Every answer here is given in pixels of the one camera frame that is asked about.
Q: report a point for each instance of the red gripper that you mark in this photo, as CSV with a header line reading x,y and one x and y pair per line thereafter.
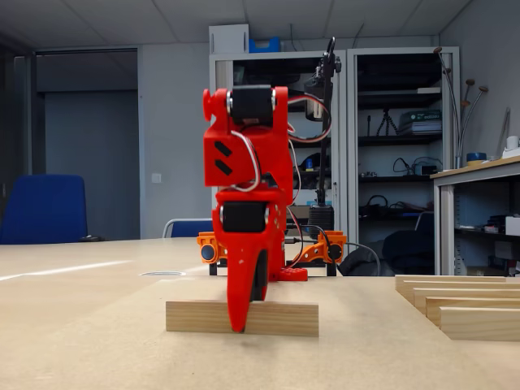
x,y
244,240

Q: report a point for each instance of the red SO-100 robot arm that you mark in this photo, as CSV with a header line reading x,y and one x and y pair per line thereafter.
x,y
276,154

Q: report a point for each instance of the grey open storage cabinet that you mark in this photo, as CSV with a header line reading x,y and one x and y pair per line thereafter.
x,y
222,71
352,183

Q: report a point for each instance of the brown MDF board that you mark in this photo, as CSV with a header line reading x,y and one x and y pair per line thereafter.
x,y
122,357

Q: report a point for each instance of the black office chair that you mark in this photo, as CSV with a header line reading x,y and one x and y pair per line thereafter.
x,y
406,248

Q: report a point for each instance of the black computer mouse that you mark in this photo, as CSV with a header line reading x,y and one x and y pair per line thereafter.
x,y
91,238

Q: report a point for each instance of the grey door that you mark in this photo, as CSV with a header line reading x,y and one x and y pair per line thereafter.
x,y
93,162

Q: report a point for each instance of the small black tripod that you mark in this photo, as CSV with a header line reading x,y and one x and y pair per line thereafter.
x,y
388,118

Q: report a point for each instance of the blue office chair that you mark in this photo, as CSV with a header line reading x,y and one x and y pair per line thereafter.
x,y
44,211

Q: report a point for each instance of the blue plastic box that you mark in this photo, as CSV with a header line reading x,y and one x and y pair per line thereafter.
x,y
264,45

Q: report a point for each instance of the green box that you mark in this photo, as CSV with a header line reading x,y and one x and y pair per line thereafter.
x,y
420,118

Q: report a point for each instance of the white cardboard box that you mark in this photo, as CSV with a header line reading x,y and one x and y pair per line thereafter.
x,y
227,40

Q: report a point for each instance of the blue tape roll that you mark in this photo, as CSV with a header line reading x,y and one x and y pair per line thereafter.
x,y
476,157

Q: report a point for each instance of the small white box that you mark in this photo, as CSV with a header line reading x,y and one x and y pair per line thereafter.
x,y
512,226

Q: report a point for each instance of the white paper roll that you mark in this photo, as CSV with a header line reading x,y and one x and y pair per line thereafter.
x,y
512,142

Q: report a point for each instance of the blue chair with grey frame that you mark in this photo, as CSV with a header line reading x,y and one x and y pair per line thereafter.
x,y
191,228

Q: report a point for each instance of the black camera stand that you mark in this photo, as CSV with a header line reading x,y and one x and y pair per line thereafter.
x,y
321,215

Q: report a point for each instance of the white light switch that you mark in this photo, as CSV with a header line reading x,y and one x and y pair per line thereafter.
x,y
156,178

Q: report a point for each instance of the wooden desk with grey frame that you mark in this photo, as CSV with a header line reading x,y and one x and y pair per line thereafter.
x,y
495,172

